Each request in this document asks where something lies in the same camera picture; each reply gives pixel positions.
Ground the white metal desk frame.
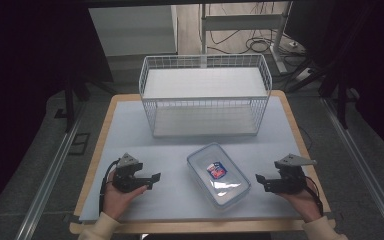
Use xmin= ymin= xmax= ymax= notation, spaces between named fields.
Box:
xmin=199 ymin=1 xmax=294 ymax=75

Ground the clear lidded plastic container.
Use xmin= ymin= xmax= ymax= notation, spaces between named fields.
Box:
xmin=186 ymin=142 xmax=252 ymax=210

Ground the person's right hand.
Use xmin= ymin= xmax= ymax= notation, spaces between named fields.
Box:
xmin=276 ymin=177 xmax=324 ymax=224

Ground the white wire shelf rack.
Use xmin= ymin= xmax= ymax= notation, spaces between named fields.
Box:
xmin=138 ymin=53 xmax=274 ymax=139

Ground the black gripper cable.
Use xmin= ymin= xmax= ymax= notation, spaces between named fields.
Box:
xmin=303 ymin=177 xmax=325 ymax=217
xmin=98 ymin=159 xmax=120 ymax=215

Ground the aluminium floor rail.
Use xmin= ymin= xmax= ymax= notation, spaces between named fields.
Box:
xmin=321 ymin=97 xmax=384 ymax=232
xmin=14 ymin=105 xmax=85 ymax=240

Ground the black rectangular floor frame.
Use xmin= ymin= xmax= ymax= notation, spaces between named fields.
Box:
xmin=68 ymin=132 xmax=91 ymax=156

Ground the person's left hand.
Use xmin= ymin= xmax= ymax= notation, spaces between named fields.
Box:
xmin=102 ymin=170 xmax=149 ymax=221

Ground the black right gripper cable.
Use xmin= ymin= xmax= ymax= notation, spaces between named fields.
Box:
xmin=303 ymin=177 xmax=325 ymax=217

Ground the black floor cable bundle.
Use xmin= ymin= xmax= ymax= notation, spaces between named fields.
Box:
xmin=208 ymin=6 xmax=307 ymax=58

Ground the pale grey table mat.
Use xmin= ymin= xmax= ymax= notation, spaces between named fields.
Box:
xmin=78 ymin=95 xmax=312 ymax=223

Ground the white cabinet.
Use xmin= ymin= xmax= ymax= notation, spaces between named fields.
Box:
xmin=88 ymin=4 xmax=179 ymax=57

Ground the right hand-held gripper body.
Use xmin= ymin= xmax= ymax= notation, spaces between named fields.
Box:
xmin=273 ymin=153 xmax=318 ymax=195

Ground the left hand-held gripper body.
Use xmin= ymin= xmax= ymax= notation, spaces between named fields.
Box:
xmin=112 ymin=152 xmax=145 ymax=194

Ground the white power strip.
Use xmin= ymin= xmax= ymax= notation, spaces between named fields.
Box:
xmin=294 ymin=67 xmax=315 ymax=83

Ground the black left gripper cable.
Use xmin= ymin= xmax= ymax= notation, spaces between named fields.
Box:
xmin=98 ymin=159 xmax=120 ymax=215

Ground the black metal stand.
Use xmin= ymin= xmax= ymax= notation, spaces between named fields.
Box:
xmin=53 ymin=74 xmax=114 ymax=134
xmin=285 ymin=49 xmax=361 ymax=130

